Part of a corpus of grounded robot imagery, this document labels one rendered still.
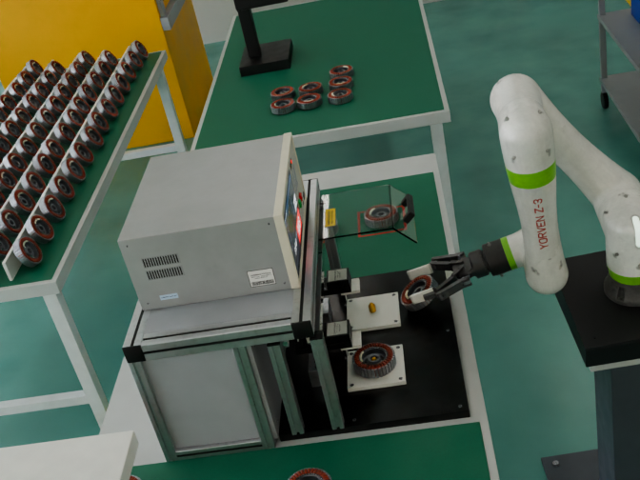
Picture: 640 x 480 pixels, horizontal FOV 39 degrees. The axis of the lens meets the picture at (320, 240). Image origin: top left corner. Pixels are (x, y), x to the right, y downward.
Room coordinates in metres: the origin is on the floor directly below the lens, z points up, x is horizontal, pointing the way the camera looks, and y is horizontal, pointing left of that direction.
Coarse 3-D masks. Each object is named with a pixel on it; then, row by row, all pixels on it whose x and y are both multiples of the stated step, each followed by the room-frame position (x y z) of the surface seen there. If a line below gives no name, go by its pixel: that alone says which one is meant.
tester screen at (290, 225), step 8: (288, 192) 1.93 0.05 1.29; (288, 200) 1.91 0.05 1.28; (288, 208) 1.88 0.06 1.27; (296, 208) 2.01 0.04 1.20; (288, 216) 1.85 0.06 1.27; (296, 216) 1.98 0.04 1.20; (288, 224) 1.83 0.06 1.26; (288, 232) 1.80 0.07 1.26; (296, 232) 1.92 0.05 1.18; (296, 240) 1.89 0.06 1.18; (296, 256) 1.84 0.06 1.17
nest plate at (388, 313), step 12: (348, 300) 2.16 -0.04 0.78; (360, 300) 2.14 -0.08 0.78; (372, 300) 2.13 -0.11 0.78; (384, 300) 2.12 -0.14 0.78; (396, 300) 2.10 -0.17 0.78; (348, 312) 2.10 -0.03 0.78; (360, 312) 2.09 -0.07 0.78; (372, 312) 2.07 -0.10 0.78; (384, 312) 2.06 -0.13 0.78; (396, 312) 2.05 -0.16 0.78; (360, 324) 2.03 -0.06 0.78; (372, 324) 2.02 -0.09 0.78; (384, 324) 2.01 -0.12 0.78; (396, 324) 2.00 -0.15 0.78
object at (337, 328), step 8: (344, 320) 1.88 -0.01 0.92; (328, 328) 1.86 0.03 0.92; (336, 328) 1.85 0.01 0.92; (344, 328) 1.85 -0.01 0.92; (328, 336) 1.83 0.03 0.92; (336, 336) 1.82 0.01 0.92; (344, 336) 1.82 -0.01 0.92; (352, 336) 1.86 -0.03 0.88; (360, 336) 1.85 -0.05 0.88; (304, 344) 1.85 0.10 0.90; (328, 344) 1.83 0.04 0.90; (336, 344) 1.82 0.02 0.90; (344, 344) 1.82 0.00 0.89; (352, 344) 1.83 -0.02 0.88; (360, 344) 1.82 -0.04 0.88; (296, 352) 1.83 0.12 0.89; (304, 352) 1.83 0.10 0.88; (312, 352) 1.84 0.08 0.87
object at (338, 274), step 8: (328, 272) 2.11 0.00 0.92; (336, 272) 2.10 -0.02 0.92; (344, 272) 2.09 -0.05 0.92; (328, 280) 2.08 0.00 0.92; (336, 280) 2.07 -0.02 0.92; (344, 280) 2.06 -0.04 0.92; (352, 280) 2.11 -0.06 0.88; (328, 288) 2.06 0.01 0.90; (336, 288) 2.06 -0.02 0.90; (344, 288) 2.06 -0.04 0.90; (352, 288) 2.07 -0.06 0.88
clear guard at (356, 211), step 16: (352, 192) 2.27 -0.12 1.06; (368, 192) 2.25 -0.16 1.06; (384, 192) 2.23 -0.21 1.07; (400, 192) 2.26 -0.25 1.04; (320, 208) 2.23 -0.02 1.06; (336, 208) 2.20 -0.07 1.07; (352, 208) 2.18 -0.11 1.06; (368, 208) 2.17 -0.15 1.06; (384, 208) 2.15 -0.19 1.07; (400, 208) 2.17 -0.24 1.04; (320, 224) 2.14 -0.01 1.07; (336, 224) 2.12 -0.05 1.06; (352, 224) 2.10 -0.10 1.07; (368, 224) 2.08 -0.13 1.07; (384, 224) 2.06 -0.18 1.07; (400, 224) 2.07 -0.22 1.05; (320, 240) 2.06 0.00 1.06; (416, 240) 2.03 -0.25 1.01
